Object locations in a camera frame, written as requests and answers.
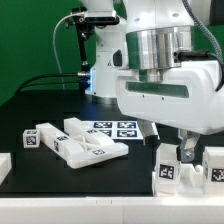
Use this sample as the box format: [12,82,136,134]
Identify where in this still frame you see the white chair seat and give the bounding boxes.
[151,163,206,198]

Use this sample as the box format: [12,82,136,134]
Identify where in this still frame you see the black base cables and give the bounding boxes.
[15,73,91,94]

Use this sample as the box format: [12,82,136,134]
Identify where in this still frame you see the white chair back frame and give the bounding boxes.
[36,118,129,169]

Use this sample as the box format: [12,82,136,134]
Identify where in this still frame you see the black camera on stand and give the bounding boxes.
[66,7,119,92]

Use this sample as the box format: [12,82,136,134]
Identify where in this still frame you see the white front fence rail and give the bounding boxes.
[0,197,224,224]

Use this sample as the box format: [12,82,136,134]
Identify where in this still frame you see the white fence rail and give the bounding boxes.
[0,197,224,224]
[0,153,12,184]

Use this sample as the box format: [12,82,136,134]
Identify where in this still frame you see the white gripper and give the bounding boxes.
[116,60,224,163]

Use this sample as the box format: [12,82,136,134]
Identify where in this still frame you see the white camera cable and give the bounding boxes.
[52,13,76,90]

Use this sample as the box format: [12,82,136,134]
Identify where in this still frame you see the white tagged cube nut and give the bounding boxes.
[23,129,40,148]

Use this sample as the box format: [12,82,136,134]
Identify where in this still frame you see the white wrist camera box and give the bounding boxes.
[112,47,129,69]

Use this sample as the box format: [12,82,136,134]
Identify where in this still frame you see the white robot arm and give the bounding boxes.
[80,0,224,162]

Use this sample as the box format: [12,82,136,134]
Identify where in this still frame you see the white left fence rail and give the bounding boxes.
[0,153,12,184]

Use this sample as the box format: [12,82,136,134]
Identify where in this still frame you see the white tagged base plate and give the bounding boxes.
[85,121,143,140]

